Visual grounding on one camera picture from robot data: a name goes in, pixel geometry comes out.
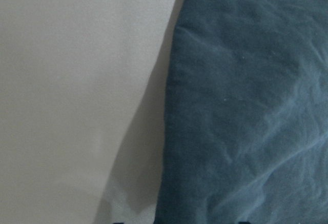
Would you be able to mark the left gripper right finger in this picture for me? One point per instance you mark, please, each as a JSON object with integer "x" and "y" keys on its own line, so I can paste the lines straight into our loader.
{"x": 244, "y": 222}

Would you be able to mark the black printed t-shirt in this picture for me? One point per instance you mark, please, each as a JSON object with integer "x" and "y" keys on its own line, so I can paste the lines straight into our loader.
{"x": 246, "y": 114}

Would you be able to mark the brown table mat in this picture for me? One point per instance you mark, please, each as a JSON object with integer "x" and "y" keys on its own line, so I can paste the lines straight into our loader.
{"x": 82, "y": 93}

